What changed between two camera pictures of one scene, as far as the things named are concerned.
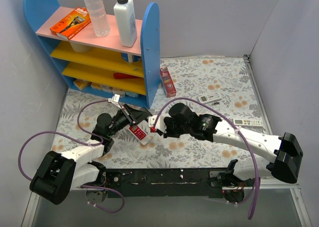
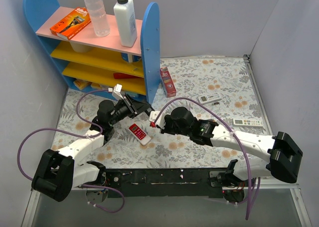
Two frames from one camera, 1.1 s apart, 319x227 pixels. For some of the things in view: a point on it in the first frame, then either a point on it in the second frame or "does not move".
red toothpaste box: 167,82 does not move
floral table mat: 221,87 does not move
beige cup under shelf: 79,47 does not move
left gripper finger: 139,112 → 143,106
